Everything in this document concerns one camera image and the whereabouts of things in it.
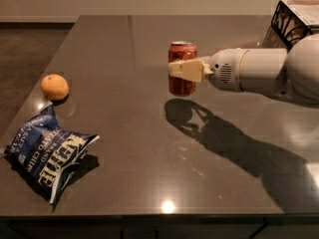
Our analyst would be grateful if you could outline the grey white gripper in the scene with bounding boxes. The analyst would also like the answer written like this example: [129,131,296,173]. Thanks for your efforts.
[168,48,248,92]

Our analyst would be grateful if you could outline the red coke can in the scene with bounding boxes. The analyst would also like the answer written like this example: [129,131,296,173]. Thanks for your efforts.
[168,41,197,96]

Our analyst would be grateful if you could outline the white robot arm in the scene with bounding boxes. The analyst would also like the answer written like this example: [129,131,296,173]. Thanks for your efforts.
[168,34,319,105]

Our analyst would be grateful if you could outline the orange fruit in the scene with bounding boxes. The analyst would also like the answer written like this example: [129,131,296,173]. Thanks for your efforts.
[40,74,69,101]

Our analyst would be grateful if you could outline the blue potato chips bag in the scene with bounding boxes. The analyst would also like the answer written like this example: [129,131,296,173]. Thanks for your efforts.
[4,104,100,204]

